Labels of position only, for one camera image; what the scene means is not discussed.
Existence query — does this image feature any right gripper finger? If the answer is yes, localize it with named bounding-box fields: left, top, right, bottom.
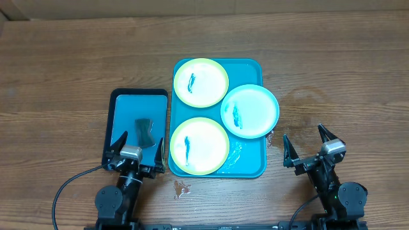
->
left=318, top=123, right=339, bottom=143
left=283, top=134, right=299, bottom=167

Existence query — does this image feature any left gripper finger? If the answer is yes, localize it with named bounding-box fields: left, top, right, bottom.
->
left=154, top=138, right=166, bottom=173
left=110, top=131, right=128, bottom=155

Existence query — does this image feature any green scrub sponge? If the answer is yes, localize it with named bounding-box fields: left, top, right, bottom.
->
left=135, top=118, right=155, bottom=149

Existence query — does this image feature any yellow-green plate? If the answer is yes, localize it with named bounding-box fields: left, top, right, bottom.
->
left=169, top=117, right=229, bottom=176
left=173, top=58, right=229, bottom=108

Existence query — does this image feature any light blue plate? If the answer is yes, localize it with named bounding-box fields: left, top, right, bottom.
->
left=220, top=84, right=279, bottom=139

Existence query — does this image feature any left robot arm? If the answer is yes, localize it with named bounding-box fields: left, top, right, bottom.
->
left=94, top=132, right=165, bottom=230

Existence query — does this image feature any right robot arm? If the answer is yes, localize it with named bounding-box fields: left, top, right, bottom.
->
left=280, top=124, right=368, bottom=229

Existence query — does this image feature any large teal plastic tray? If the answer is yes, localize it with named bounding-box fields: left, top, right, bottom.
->
left=169, top=58, right=266, bottom=179

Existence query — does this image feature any small black tray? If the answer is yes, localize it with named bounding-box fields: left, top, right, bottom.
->
left=104, top=88, right=168, bottom=167

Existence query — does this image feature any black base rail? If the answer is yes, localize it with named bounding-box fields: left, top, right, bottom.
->
left=83, top=220, right=368, bottom=230

